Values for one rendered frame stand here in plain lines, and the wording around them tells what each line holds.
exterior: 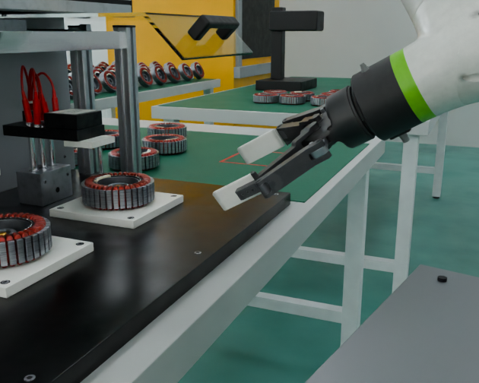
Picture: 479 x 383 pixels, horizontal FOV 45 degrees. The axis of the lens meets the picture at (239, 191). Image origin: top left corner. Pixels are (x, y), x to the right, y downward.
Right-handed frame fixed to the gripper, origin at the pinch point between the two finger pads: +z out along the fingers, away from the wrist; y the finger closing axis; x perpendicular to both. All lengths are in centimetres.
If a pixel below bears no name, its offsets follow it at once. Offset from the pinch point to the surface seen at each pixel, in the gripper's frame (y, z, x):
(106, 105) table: 158, 120, 7
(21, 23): 8.5, 20.1, 34.6
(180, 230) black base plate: -6.9, 9.0, -1.4
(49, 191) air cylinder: 0.6, 30.5, 11.6
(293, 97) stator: 154, 40, -32
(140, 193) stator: -1.4, 14.7, 4.7
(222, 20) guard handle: 10.3, -6.9, 18.3
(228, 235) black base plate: -7.1, 2.9, -5.0
